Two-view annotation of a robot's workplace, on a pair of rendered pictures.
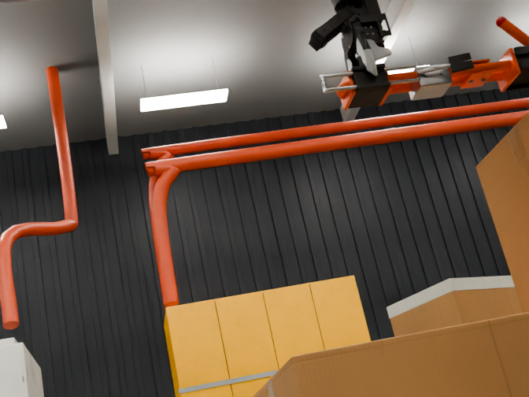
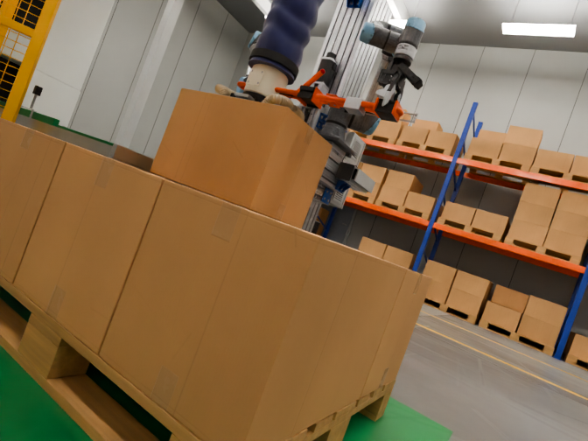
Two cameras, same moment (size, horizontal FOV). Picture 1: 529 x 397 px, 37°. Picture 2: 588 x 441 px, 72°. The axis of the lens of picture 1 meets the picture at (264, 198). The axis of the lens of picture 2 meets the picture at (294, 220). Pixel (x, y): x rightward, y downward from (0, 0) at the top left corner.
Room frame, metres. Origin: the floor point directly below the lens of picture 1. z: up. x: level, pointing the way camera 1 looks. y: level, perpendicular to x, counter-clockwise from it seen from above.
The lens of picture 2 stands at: (2.63, 0.68, 0.55)
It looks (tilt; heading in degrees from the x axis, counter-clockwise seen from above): 1 degrees up; 224
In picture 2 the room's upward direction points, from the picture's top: 20 degrees clockwise
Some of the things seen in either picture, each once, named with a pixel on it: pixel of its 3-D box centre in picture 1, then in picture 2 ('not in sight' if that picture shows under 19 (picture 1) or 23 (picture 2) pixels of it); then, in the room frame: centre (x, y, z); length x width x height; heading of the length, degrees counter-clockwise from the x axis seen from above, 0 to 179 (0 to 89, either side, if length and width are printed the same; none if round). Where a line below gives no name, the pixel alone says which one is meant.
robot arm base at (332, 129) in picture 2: not in sight; (332, 132); (1.05, -0.83, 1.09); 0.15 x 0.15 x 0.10
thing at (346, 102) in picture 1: (364, 88); (388, 109); (1.43, -0.24, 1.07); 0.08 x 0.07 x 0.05; 103
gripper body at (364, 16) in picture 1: (360, 24); (395, 73); (1.43, -0.27, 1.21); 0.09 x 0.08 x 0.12; 103
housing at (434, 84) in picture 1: (428, 82); (355, 106); (1.46, -0.38, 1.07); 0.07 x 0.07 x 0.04; 13
